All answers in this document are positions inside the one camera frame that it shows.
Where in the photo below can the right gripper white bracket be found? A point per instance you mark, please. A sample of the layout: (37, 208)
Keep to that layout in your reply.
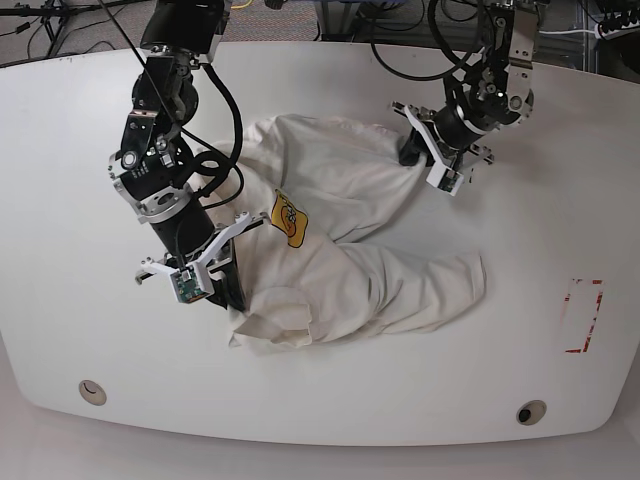
(195, 242)

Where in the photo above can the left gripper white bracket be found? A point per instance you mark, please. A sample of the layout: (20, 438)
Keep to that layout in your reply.
(445, 139)

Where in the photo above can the white graphic T-shirt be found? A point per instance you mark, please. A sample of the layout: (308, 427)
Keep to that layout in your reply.
(308, 275)

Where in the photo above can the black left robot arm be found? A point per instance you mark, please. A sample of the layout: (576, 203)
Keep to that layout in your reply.
(480, 98)

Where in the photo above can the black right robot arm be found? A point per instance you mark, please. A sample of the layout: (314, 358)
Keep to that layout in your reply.
(155, 170)

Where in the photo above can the red tape rectangle marking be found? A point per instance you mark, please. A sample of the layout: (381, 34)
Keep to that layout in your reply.
(580, 312)

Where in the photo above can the white power strip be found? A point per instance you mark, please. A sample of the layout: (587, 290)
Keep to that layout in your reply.
(617, 26)

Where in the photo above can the black tripod stand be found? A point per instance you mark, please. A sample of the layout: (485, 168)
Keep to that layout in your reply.
(51, 17)

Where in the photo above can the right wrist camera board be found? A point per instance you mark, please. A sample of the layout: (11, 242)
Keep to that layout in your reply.
(186, 286)

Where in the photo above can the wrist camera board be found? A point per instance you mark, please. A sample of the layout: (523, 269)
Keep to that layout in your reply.
(186, 286)
(450, 182)

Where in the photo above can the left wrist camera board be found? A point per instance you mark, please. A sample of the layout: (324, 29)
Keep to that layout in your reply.
(450, 182)

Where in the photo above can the left table cable grommet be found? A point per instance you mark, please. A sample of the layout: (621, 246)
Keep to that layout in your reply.
(92, 393)

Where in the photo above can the table cable grommet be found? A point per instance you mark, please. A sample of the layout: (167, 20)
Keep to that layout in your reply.
(92, 393)
(531, 412)

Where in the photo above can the aluminium frame rack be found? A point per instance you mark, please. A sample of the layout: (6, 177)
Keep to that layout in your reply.
(563, 40)

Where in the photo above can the right table cable grommet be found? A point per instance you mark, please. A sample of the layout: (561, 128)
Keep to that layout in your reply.
(531, 412)

